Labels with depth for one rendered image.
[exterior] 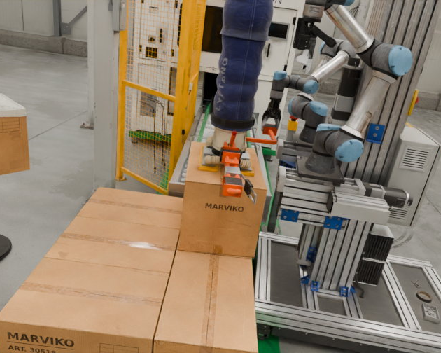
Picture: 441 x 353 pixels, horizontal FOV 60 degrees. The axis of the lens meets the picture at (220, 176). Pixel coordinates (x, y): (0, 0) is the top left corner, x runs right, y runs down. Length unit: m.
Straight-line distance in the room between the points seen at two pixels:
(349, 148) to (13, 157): 1.95
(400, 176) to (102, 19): 2.32
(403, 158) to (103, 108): 2.26
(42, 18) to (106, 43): 9.82
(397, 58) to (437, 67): 10.27
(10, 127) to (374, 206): 2.07
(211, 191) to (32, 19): 11.63
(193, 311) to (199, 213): 0.48
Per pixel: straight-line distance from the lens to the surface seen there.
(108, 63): 3.21
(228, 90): 1.91
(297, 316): 2.28
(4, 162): 2.66
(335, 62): 2.41
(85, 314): 1.68
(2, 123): 2.58
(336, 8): 1.78
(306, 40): 1.58
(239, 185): 1.48
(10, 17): 13.50
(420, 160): 2.19
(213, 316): 1.69
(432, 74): 12.05
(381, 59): 1.83
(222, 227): 1.95
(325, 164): 1.93
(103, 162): 3.45
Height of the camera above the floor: 1.69
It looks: 23 degrees down
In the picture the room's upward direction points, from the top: 8 degrees clockwise
